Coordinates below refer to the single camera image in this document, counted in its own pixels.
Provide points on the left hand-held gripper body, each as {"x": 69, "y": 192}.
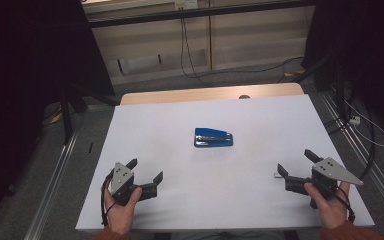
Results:
{"x": 121, "y": 178}

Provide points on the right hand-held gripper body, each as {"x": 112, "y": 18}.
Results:
{"x": 330, "y": 170}

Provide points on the silver staple strip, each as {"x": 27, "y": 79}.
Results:
{"x": 276, "y": 175}

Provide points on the blue stapler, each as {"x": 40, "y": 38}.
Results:
{"x": 213, "y": 140}

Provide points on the person's left hand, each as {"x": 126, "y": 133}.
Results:
{"x": 121, "y": 218}

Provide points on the person's right hand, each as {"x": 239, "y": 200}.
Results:
{"x": 331, "y": 211}

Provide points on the small black floor object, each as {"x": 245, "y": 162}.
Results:
{"x": 90, "y": 147}

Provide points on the white power adapter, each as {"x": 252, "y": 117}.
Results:
{"x": 355, "y": 120}

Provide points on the white table sheet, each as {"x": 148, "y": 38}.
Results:
{"x": 213, "y": 186}

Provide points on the black metal stand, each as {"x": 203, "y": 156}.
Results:
{"x": 67, "y": 116}
{"x": 339, "y": 96}

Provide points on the yellow floor tape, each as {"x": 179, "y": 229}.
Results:
{"x": 296, "y": 72}
{"x": 56, "y": 118}

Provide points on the light wooden table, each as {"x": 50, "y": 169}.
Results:
{"x": 186, "y": 95}

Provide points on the black curtain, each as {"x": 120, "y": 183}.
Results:
{"x": 30, "y": 66}
{"x": 363, "y": 50}

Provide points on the black horizontal frame bar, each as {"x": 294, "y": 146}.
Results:
{"x": 196, "y": 13}

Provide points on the white wall socket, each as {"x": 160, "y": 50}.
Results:
{"x": 185, "y": 4}

